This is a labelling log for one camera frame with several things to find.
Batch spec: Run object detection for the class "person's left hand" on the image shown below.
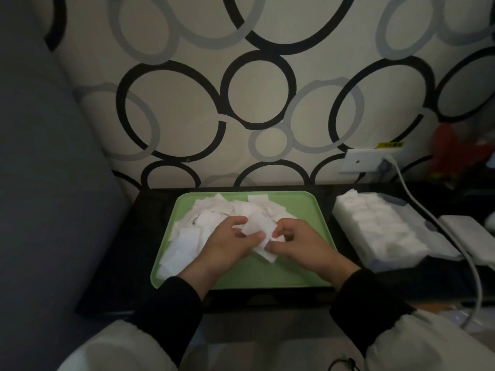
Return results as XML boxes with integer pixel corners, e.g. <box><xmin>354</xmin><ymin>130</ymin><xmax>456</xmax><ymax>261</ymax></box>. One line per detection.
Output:
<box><xmin>177</xmin><ymin>216</ymin><xmax>267</xmax><ymax>301</ymax></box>

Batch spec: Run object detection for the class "person's right hand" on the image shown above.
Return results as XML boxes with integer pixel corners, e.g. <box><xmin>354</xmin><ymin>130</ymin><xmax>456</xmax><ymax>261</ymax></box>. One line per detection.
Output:
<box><xmin>265</xmin><ymin>218</ymin><xmax>361</xmax><ymax>291</ymax></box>

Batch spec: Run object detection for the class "pile of white cotton pads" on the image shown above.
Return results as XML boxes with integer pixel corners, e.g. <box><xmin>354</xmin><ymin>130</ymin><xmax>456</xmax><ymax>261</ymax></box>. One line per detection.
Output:
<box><xmin>156</xmin><ymin>193</ymin><xmax>296</xmax><ymax>281</ymax></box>

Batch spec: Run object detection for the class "green plastic tray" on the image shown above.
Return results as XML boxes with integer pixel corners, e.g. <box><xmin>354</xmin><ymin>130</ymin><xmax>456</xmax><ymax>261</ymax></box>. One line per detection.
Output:
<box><xmin>150</xmin><ymin>191</ymin><xmax>337</xmax><ymax>290</ymax></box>

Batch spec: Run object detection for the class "clear plastic box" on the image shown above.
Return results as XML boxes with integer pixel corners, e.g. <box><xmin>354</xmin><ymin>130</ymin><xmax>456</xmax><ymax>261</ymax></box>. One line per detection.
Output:
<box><xmin>332</xmin><ymin>190</ymin><xmax>432</xmax><ymax>273</ymax></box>

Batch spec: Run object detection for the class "person's left forearm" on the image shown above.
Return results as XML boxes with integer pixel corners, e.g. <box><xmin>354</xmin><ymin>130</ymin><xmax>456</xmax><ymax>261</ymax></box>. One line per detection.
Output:
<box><xmin>58</xmin><ymin>276</ymin><xmax>204</xmax><ymax>371</ymax></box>

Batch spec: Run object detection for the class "person's right forearm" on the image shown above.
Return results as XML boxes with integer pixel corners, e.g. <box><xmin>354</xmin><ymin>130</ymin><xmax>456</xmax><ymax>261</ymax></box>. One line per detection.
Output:
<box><xmin>329</xmin><ymin>268</ymin><xmax>495</xmax><ymax>371</ymax></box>

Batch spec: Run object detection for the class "white power bank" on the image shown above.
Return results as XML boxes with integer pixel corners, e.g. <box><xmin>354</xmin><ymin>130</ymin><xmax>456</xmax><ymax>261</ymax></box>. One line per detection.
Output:
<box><xmin>439</xmin><ymin>215</ymin><xmax>495</xmax><ymax>267</ymax></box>

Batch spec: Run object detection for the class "red decoration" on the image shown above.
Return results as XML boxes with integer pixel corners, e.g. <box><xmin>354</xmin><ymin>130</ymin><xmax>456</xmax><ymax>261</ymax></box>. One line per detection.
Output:
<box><xmin>429</xmin><ymin>123</ymin><xmax>494</xmax><ymax>180</ymax></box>

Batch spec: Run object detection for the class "grey upholstered sofa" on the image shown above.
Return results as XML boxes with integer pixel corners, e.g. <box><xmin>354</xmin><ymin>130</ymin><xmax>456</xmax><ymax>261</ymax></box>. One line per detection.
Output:
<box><xmin>0</xmin><ymin>34</ymin><xmax>130</xmax><ymax>371</ymax></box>

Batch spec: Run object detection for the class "white wall socket plate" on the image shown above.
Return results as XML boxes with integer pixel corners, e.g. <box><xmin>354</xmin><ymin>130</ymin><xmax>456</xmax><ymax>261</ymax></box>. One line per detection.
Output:
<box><xmin>339</xmin><ymin>148</ymin><xmax>403</xmax><ymax>174</ymax></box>

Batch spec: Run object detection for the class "white charger cable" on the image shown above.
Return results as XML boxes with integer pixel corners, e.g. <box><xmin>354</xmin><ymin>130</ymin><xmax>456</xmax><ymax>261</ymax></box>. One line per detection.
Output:
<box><xmin>383</xmin><ymin>156</ymin><xmax>484</xmax><ymax>329</ymax></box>

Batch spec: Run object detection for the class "black hair tie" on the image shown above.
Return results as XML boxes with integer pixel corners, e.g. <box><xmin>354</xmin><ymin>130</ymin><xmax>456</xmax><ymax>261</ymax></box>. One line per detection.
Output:
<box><xmin>327</xmin><ymin>358</ymin><xmax>362</xmax><ymax>371</ymax></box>

